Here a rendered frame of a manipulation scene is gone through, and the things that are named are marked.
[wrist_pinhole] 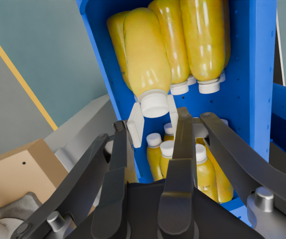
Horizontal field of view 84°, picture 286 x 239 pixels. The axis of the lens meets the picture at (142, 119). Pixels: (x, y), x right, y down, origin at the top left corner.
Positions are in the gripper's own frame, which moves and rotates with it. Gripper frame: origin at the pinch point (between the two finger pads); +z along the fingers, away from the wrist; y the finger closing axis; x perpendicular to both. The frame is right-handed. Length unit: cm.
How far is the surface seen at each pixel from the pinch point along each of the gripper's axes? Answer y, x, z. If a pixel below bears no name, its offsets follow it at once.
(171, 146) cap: 0.6, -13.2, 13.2
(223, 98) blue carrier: 15.7, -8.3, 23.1
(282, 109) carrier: 49, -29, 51
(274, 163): 85, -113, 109
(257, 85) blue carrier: 12.8, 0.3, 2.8
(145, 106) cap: -1.0, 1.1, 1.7
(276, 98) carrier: 51, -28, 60
